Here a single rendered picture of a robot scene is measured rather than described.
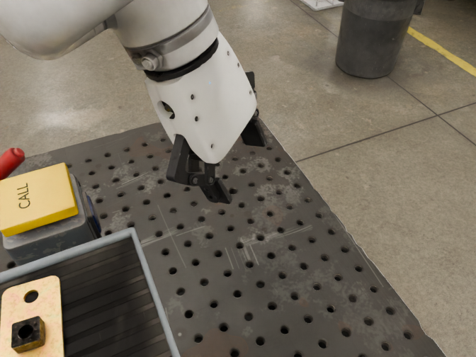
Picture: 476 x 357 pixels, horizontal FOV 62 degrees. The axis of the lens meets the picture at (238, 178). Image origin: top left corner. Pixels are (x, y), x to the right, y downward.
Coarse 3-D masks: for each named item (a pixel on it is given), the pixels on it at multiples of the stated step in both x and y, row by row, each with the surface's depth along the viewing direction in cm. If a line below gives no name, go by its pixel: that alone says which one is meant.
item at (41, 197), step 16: (16, 176) 36; (32, 176) 36; (48, 176) 36; (64, 176) 36; (0, 192) 35; (16, 192) 35; (32, 192) 35; (48, 192) 35; (64, 192) 35; (0, 208) 33; (16, 208) 33; (32, 208) 33; (48, 208) 33; (64, 208) 33; (0, 224) 32; (16, 224) 32; (32, 224) 33
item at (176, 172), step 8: (176, 136) 39; (176, 144) 39; (184, 144) 38; (176, 152) 38; (184, 152) 39; (176, 160) 38; (184, 160) 39; (168, 168) 38; (176, 168) 38; (184, 168) 39; (168, 176) 38; (176, 176) 38; (184, 176) 39; (184, 184) 40
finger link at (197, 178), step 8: (192, 176) 40; (200, 176) 41; (216, 176) 43; (192, 184) 40; (200, 184) 41; (216, 184) 43; (224, 184) 43; (208, 192) 43; (216, 192) 43; (224, 192) 43; (216, 200) 44; (224, 200) 45
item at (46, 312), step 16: (16, 288) 28; (32, 288) 28; (48, 288) 28; (16, 304) 27; (32, 304) 27; (48, 304) 27; (16, 320) 26; (32, 320) 25; (48, 320) 26; (0, 336) 26; (16, 336) 25; (32, 336) 25; (48, 336) 26; (0, 352) 25; (16, 352) 25; (32, 352) 25; (48, 352) 25
